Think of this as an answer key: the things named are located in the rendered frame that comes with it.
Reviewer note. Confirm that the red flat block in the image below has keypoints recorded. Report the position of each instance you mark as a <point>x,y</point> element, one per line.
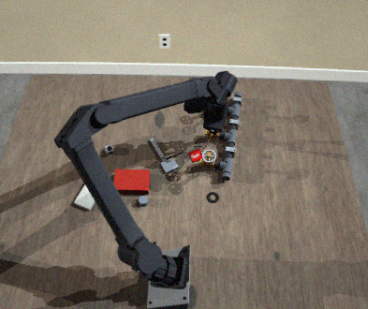
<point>132,181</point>

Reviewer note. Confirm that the red square tag with gold chain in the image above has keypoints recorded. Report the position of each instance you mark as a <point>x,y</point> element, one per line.
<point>197,154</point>

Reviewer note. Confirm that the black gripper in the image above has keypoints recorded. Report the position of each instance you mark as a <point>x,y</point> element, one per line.
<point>219,121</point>

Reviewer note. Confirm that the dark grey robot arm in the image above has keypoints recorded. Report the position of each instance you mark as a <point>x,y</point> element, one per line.
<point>75,139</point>

